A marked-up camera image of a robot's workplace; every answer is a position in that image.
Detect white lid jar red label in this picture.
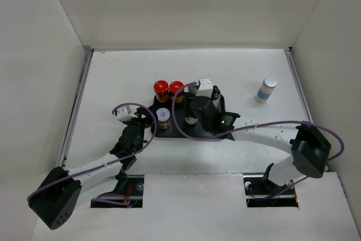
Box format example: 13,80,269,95
156,108,171,130

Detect black top grinder bottle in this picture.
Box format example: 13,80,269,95
211,85,221,108

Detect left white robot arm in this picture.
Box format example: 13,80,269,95
27,109,157,230

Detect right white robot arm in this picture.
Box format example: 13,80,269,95
190,97,331,194

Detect black plastic tray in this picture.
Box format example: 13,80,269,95
151,91,236,142

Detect silver lid shaker blue label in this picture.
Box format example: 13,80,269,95
254,77,278,104

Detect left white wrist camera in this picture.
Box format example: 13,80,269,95
112,105,137,122

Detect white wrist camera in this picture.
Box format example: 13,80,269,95
196,78,213,98
112,105,137,122

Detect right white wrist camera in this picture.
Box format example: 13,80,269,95
196,78,213,98

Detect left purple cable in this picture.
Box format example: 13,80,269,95
27,102,157,204

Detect purple cable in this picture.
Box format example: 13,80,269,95
27,102,157,204
171,82,345,194

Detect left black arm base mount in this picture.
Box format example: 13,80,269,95
90,173,145,208

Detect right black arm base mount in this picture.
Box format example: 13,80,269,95
243,164,298,208

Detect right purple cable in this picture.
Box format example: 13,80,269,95
171,82,345,194

